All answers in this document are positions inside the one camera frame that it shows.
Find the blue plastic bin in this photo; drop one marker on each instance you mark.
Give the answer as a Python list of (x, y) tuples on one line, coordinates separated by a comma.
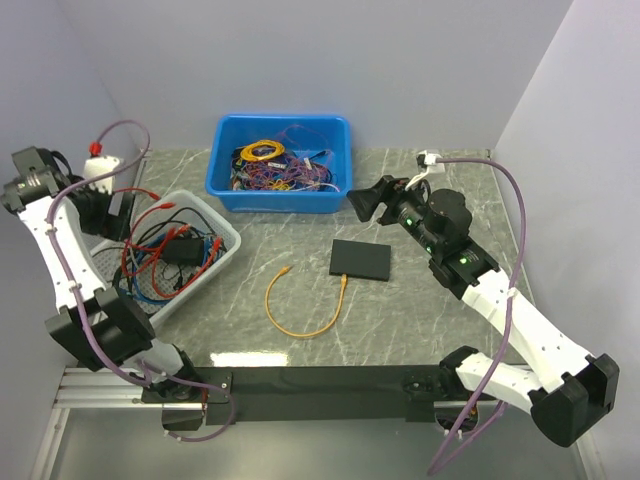
[(281, 163)]

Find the white perforated plastic basket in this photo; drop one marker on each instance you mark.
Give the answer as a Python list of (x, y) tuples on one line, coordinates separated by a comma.
[(134, 266)]

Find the black power adapter in basket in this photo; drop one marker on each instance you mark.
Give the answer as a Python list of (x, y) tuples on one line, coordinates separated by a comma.
[(184, 252)]

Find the black network switch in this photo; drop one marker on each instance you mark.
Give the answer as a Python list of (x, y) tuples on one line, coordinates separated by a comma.
[(360, 260)]

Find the aluminium frame rail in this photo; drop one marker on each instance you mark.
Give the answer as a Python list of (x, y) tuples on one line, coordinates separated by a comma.
[(80, 388)]

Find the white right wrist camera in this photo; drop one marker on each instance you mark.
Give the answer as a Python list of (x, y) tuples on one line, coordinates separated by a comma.
[(428, 164)]

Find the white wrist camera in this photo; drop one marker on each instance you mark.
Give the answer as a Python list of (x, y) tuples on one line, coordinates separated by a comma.
[(99, 168), (428, 164)]

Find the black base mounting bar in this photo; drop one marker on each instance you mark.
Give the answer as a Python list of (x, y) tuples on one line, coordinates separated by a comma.
[(279, 393)]

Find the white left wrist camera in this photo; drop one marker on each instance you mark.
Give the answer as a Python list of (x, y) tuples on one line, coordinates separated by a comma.
[(99, 168)]

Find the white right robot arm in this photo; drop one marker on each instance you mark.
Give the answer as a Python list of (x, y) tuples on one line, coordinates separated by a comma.
[(565, 388)]

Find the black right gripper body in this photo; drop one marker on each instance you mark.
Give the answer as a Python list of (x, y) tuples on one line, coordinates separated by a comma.
[(405, 206)]

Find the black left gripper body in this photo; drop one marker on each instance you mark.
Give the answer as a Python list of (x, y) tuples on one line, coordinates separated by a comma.
[(70, 178)]

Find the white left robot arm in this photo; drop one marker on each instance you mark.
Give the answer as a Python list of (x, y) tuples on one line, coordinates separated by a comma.
[(97, 324)]

